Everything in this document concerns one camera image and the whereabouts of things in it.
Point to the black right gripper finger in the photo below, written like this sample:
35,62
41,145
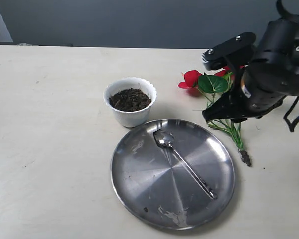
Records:
209,117

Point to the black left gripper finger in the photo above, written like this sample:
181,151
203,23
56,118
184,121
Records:
221,107

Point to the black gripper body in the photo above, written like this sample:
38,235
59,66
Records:
262,87

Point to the artificial red flower plant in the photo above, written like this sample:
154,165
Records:
212,87

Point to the metal spoon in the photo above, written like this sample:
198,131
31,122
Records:
166,140

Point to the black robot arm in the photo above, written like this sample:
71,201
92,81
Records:
280,42

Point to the white scalloped pot with soil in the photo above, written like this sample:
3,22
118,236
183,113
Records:
130,100

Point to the round steel plate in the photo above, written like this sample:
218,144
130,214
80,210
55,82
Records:
153,184

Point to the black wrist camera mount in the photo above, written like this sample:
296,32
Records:
233,53

